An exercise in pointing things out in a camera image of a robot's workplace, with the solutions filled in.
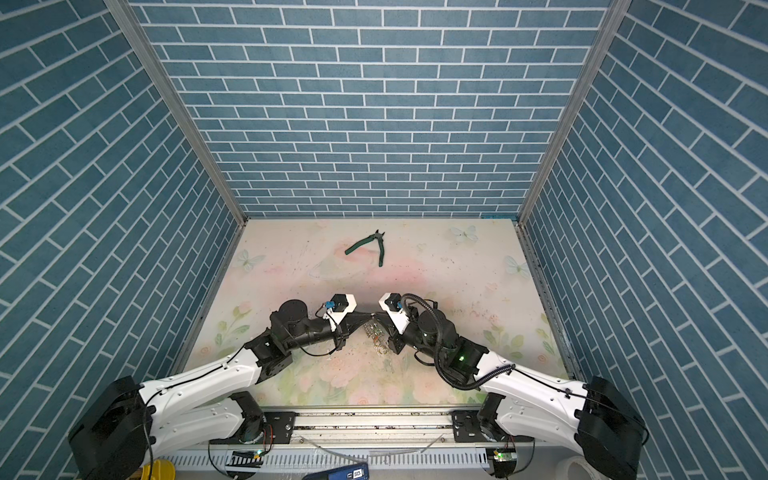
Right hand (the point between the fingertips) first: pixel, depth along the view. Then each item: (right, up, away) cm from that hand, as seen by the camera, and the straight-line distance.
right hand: (373, 313), depth 73 cm
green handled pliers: (-3, +21, +42) cm, 47 cm away
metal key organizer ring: (+1, -13, +15) cm, 20 cm away
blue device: (-2, -34, -8) cm, 34 cm away
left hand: (-1, -1, 0) cm, 2 cm away
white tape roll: (+43, -34, -7) cm, 55 cm away
